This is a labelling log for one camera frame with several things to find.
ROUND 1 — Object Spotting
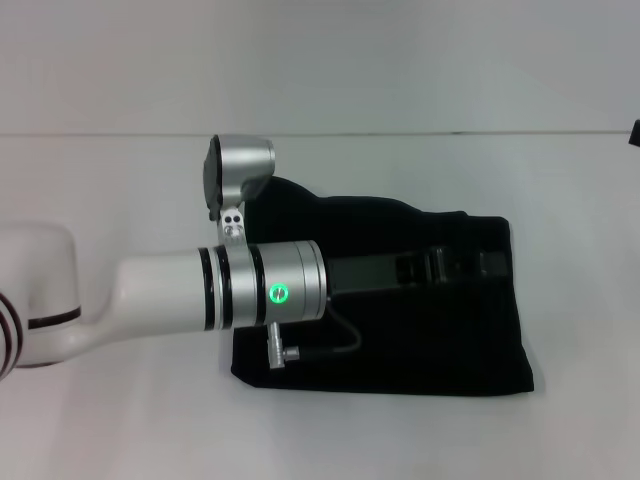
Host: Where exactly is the left gripper cable with connectors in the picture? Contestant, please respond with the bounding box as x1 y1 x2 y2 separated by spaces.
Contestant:
268 297 363 372

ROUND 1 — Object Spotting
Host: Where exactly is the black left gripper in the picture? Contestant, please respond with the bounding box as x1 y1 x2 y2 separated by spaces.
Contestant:
327 247 512 297

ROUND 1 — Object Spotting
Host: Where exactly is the black shirt with white print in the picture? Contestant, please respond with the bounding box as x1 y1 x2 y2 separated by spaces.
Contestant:
230 172 537 397

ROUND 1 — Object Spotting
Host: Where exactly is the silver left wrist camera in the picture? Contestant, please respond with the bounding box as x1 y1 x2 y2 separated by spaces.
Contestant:
201 134 277 247

